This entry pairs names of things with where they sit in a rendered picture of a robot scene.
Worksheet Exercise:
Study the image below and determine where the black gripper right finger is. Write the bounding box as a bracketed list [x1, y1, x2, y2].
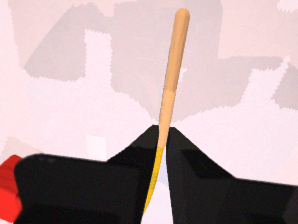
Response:
[166, 127, 298, 224]

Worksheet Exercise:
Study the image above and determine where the thin wooden stick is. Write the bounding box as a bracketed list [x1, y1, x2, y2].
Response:
[143, 8, 190, 215]

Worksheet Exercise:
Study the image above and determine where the red wooden block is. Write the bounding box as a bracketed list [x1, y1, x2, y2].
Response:
[0, 155, 23, 223]

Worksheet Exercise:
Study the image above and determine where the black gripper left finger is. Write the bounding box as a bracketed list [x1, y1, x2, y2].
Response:
[14, 124, 159, 224]

